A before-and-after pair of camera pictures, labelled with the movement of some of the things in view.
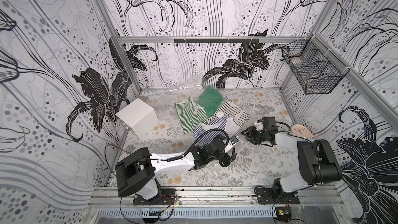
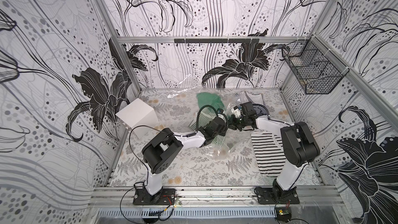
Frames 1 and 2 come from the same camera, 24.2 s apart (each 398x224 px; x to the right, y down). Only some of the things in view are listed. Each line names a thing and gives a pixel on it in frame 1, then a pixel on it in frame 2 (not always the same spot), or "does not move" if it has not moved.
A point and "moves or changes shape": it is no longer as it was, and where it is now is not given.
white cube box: [139, 117] does not move
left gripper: [223, 158] → [223, 127]
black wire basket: [315, 68] does not move
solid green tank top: [210, 99] moves or changes shape
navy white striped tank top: [225, 123] moves or changes shape
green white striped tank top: [189, 114] moves or changes shape
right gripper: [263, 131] → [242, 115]
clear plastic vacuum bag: [197, 111] moves or changes shape
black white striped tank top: [230, 108] moves or changes shape
